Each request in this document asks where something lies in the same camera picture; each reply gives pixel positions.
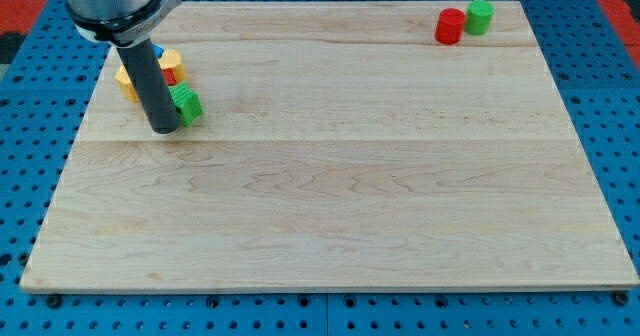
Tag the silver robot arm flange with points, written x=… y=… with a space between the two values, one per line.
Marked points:
x=122 y=23

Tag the red triangle block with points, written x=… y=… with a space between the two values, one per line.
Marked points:
x=169 y=77

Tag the yellow hexagon block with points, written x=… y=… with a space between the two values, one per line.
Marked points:
x=126 y=86

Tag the wooden board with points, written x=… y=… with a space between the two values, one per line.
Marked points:
x=341 y=150

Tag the green star block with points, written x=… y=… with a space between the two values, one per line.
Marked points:
x=187 y=103

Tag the yellow heart block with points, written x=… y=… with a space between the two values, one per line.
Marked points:
x=171 y=59

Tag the red cylinder block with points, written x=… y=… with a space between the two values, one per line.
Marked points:
x=450 y=26

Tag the blue block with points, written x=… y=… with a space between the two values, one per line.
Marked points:
x=158 y=51

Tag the green cylinder block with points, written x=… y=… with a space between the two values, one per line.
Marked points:
x=479 y=15

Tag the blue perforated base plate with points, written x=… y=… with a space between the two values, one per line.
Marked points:
x=43 y=98

